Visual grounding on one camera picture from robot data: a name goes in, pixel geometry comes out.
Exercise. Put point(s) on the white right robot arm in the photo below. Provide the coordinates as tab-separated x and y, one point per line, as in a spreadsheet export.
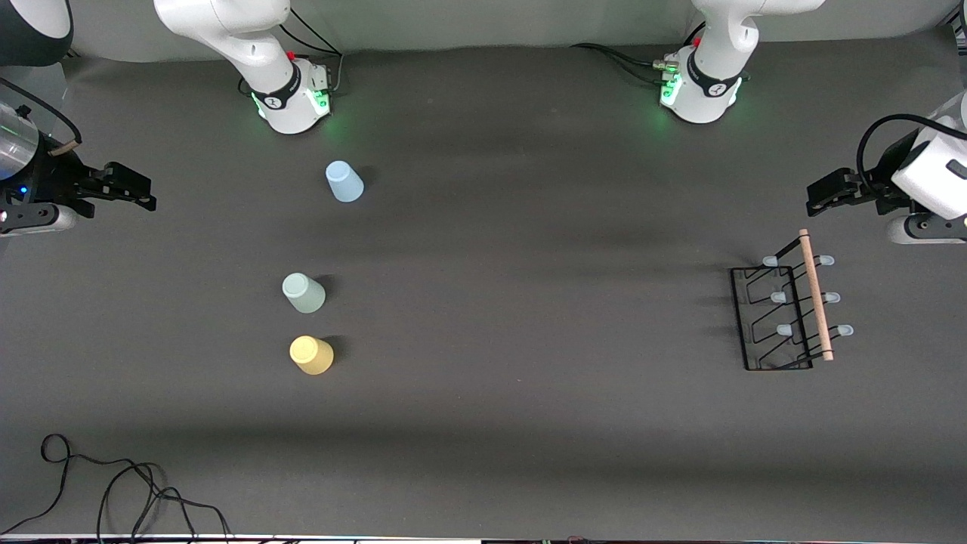
227	23

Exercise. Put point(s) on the pale green plastic cup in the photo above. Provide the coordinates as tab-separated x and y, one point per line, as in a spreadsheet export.
304	293

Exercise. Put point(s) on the yellow plastic cup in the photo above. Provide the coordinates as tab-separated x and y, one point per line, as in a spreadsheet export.
311	355

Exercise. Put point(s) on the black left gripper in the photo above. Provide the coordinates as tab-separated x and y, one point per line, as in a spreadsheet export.
869	190

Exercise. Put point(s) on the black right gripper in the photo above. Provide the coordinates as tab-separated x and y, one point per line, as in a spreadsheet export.
54	181

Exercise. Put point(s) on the light blue plastic cup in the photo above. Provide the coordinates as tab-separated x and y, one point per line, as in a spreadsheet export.
344	183

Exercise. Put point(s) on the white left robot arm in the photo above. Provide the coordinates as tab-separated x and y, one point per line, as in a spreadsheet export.
718	83

